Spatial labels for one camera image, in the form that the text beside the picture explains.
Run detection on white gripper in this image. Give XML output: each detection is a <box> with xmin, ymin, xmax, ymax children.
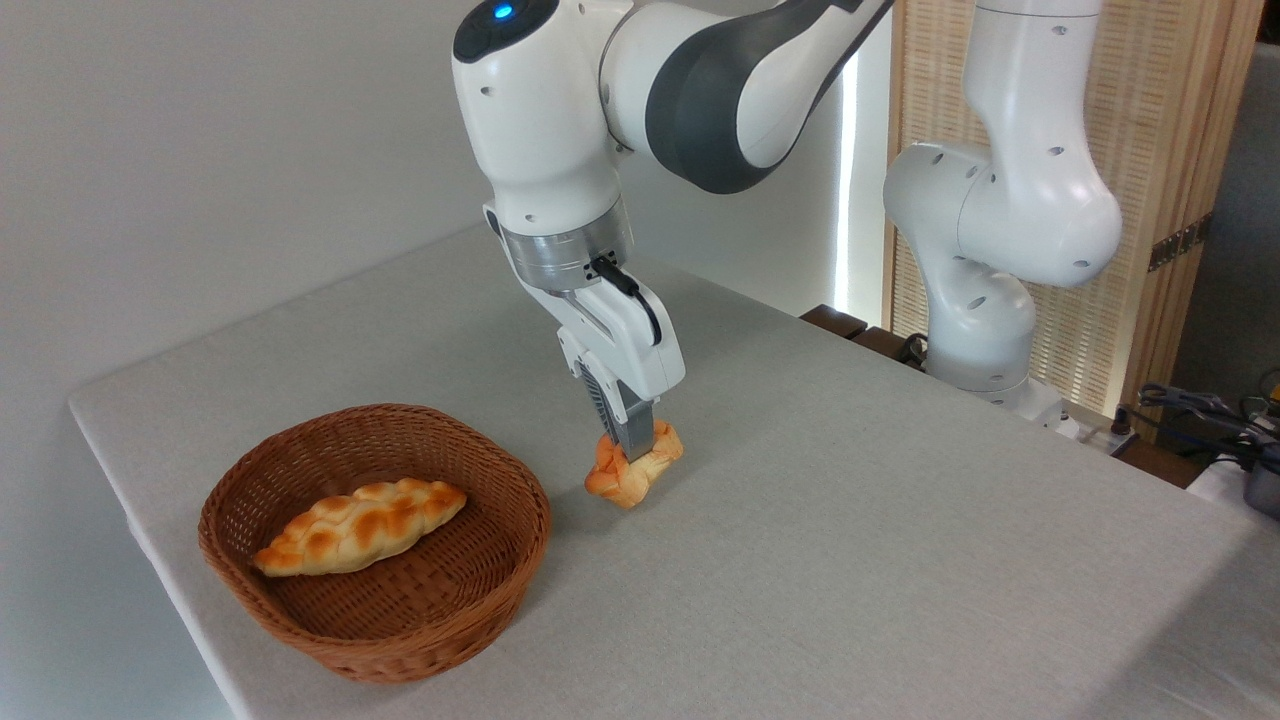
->
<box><xmin>545</xmin><ymin>282</ymin><xmax>688</xmax><ymax>463</ymax></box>

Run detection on round knotted bread bun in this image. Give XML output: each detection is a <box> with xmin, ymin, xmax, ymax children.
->
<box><xmin>585</xmin><ymin>420</ymin><xmax>686</xmax><ymax>510</ymax></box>

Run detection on long braided bread loaf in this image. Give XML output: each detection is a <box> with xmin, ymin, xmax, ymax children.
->
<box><xmin>252</xmin><ymin>478</ymin><xmax>468</xmax><ymax>578</ymax></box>

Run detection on grey tablecloth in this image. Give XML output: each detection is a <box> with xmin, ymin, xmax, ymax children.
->
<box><xmin>68</xmin><ymin>225</ymin><xmax>1280</xmax><ymax>720</ymax></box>

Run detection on brown wicker basket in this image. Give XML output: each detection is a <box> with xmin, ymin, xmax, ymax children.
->
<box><xmin>197</xmin><ymin>403</ymin><xmax>552</xmax><ymax>684</ymax></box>

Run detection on white power strip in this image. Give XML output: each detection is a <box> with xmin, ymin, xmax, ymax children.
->
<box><xmin>1072</xmin><ymin>412</ymin><xmax>1141</xmax><ymax>458</ymax></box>

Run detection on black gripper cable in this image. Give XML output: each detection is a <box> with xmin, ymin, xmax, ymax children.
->
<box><xmin>590</xmin><ymin>256</ymin><xmax>663</xmax><ymax>347</ymax></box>

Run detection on black cable bundle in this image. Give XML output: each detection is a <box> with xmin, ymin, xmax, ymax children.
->
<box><xmin>1135</xmin><ymin>372</ymin><xmax>1280</xmax><ymax>473</ymax></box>

